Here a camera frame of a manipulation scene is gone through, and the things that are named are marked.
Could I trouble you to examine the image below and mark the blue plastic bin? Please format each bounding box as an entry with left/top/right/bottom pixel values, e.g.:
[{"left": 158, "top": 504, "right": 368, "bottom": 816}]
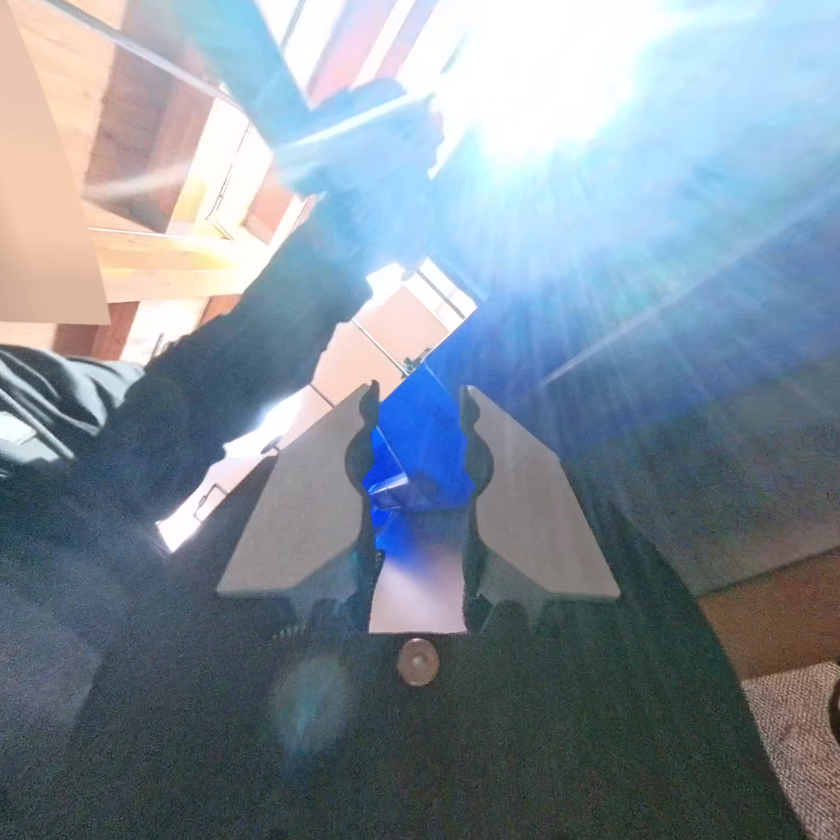
[{"left": 367, "top": 197, "right": 840, "bottom": 592}]

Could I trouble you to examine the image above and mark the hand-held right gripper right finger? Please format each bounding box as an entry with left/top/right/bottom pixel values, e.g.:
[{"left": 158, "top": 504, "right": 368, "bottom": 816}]
[{"left": 459, "top": 386, "right": 622, "bottom": 631}]

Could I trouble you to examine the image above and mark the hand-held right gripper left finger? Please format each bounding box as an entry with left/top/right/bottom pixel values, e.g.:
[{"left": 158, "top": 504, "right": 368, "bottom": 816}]
[{"left": 217, "top": 381, "right": 385, "bottom": 632}]

